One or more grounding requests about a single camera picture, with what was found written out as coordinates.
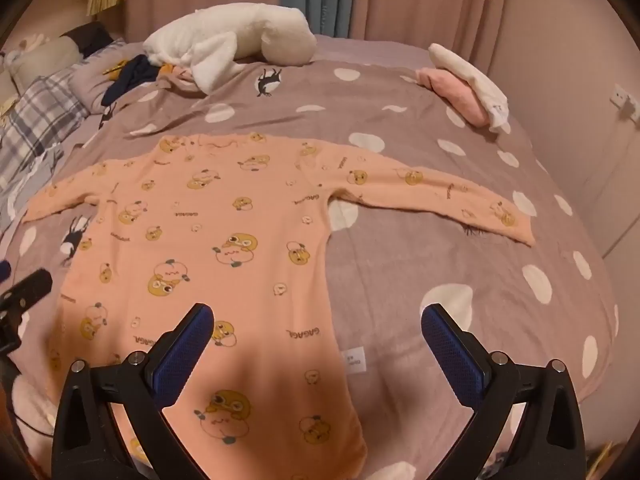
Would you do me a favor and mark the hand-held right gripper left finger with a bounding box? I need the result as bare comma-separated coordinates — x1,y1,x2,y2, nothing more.
51,303,216,480

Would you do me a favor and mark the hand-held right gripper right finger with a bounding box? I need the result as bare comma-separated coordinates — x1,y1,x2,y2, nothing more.
421,303,587,480

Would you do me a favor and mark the pink printed baby top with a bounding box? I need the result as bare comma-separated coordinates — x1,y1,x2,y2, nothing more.
22,132,536,480

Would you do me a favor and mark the mauve polka dot blanket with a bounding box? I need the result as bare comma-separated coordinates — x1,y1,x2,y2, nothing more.
0,35,621,480

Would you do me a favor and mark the plaid pillow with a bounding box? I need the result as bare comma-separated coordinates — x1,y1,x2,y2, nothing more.
0,67,76,196

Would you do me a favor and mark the mauve pillow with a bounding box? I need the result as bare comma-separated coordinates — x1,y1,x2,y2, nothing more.
70,42,143,113

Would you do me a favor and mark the grey white cushion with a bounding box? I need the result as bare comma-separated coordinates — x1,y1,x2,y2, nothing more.
0,35,83,91

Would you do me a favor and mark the mustard yellow garment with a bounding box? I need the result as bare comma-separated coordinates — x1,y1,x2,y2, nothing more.
102,60,173,83

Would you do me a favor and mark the navy garment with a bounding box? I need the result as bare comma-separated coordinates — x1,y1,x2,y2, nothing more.
102,55,161,108

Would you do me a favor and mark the dark brown pillow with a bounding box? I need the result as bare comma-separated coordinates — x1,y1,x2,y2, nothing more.
60,22,116,56

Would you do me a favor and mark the small pink garment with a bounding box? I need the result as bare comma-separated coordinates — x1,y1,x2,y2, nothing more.
160,62,201,91

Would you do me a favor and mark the pink folded garment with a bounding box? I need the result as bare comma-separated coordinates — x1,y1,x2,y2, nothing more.
416,66,493,128

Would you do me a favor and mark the white folded garment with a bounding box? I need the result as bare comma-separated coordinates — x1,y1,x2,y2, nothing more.
428,42,512,128

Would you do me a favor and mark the white fluffy plush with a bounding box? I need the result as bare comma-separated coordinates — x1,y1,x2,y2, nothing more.
142,2,317,95

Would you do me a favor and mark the white wall socket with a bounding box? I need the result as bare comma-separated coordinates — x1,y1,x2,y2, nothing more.
612,82,640,126

